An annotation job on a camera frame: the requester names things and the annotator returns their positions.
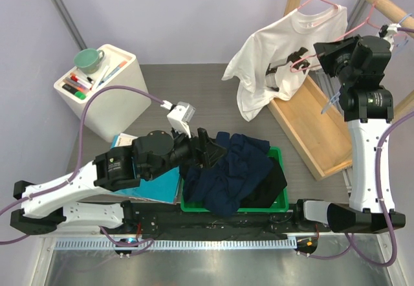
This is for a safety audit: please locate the navy blue t-shirt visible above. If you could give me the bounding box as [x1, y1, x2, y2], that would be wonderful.
[182, 132, 273, 217]

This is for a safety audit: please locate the light blue wire hanger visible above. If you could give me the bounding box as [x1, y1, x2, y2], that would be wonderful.
[321, 14, 413, 114]

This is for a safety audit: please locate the pink hanger of navy shirt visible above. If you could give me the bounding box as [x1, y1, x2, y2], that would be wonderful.
[289, 0, 399, 74]

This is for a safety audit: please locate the white t-shirt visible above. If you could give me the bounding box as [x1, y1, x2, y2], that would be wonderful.
[222, 5, 347, 121]

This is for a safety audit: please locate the black flower print t-shirt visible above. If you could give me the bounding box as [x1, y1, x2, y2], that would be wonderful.
[241, 157, 287, 208]

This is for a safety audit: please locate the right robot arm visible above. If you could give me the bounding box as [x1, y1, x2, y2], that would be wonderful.
[292, 36, 406, 234]

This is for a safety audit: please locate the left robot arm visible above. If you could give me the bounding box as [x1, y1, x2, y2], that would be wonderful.
[10, 128, 226, 236]

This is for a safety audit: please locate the blue folder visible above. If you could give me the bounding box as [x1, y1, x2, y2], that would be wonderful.
[109, 133, 182, 205]

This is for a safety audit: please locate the wooden clothes rack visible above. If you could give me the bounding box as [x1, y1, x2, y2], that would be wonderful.
[268, 0, 413, 181]

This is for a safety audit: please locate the orange tipped white pen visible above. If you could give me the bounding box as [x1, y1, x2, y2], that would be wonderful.
[103, 61, 127, 81]

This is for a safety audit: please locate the green capped marker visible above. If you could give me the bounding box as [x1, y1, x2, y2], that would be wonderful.
[74, 91, 86, 100]

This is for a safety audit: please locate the green ceramic cup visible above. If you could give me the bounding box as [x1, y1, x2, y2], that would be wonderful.
[73, 49, 105, 74]

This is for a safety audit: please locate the red marker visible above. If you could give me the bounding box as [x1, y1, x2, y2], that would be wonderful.
[70, 74, 93, 89]

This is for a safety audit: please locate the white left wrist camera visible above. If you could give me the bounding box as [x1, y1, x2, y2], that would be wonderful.
[161, 100, 195, 138]

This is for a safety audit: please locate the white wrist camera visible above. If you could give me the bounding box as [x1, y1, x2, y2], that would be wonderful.
[377, 23, 402, 49]
[161, 100, 195, 138]

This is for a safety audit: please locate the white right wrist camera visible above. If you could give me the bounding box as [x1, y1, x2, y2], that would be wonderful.
[377, 23, 402, 49]

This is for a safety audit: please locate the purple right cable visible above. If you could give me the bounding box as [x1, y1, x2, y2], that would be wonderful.
[345, 27, 414, 267]

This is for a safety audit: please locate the purple cable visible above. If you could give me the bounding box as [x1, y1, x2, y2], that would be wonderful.
[0, 85, 166, 246]
[345, 27, 414, 267]

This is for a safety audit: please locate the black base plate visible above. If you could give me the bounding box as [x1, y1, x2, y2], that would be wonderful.
[100, 203, 311, 242]

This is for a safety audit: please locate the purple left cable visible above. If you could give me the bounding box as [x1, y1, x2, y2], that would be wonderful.
[0, 85, 166, 246]

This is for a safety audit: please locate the white slotted cable duct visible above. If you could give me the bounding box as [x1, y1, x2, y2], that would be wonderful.
[54, 237, 297, 251]

